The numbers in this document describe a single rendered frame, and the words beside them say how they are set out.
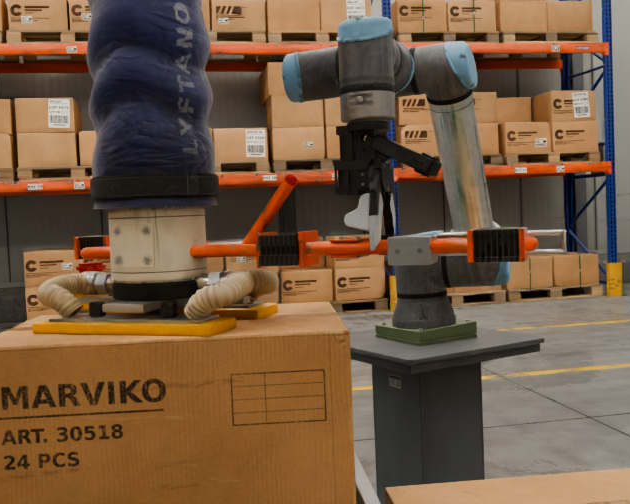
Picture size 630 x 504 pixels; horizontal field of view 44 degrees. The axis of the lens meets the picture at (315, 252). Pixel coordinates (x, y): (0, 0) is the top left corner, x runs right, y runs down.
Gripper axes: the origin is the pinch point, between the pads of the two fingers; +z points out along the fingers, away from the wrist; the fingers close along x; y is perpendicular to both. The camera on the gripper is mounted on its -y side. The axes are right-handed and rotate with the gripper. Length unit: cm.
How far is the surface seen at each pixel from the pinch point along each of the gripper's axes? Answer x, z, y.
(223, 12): -645, -227, 336
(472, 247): 5.5, 0.6, -15.0
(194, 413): 17.0, 25.2, 27.6
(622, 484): -47, 54, -37
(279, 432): 11.8, 29.0, 15.4
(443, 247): 4.4, 0.6, -10.4
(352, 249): 4.6, 0.5, 4.3
